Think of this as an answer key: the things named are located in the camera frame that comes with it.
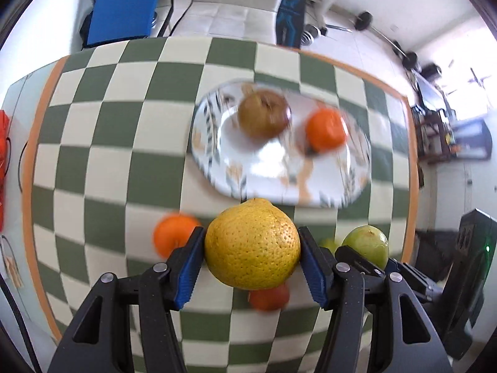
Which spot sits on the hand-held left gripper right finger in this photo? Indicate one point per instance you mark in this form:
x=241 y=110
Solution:
x=315 y=276

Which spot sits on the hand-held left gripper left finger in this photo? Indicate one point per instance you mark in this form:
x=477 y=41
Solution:
x=189 y=274

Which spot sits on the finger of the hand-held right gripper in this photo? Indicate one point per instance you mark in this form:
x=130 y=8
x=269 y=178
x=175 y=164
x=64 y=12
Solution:
x=361 y=259

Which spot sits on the green guava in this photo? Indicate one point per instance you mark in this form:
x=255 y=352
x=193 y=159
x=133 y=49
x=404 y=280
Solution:
x=369 y=241

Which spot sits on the large yellow lemon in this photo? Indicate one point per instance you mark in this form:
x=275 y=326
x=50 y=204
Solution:
x=252 y=244

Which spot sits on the floral white plate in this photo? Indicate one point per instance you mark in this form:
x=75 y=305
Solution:
x=268 y=171

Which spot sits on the small yellow-green fruit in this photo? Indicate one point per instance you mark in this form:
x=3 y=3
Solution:
x=330 y=245

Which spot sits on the orange tangerine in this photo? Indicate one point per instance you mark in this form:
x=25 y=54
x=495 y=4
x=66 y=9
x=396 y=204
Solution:
x=326 y=130
x=172 y=233

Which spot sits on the red tomato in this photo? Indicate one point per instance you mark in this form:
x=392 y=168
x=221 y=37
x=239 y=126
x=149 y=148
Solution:
x=270 y=299

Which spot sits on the green white checkered tablecloth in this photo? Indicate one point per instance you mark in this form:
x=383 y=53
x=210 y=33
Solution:
x=116 y=163

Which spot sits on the dark wooden shelf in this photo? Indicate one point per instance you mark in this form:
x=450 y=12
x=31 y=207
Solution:
x=431 y=132

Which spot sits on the brown apple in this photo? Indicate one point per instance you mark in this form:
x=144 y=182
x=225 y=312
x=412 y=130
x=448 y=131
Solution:
x=264 y=114

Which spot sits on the red plastic bag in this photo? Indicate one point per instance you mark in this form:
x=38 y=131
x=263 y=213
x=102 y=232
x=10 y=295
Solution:
x=3 y=163

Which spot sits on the long barbell with weights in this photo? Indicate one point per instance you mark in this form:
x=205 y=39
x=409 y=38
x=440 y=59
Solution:
x=365 y=21

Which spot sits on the black and blue bag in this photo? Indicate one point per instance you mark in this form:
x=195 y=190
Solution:
x=291 y=11

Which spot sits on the blue padded board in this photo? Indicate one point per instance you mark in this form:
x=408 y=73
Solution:
x=124 y=4

